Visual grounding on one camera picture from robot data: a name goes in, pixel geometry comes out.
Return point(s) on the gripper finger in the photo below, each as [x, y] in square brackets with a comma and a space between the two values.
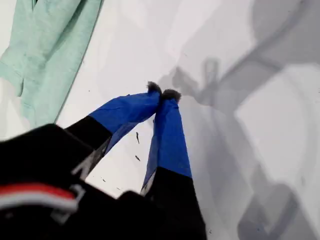
[170, 150]
[125, 112]

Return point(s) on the pale green T-shirt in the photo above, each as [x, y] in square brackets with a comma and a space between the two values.
[50, 37]

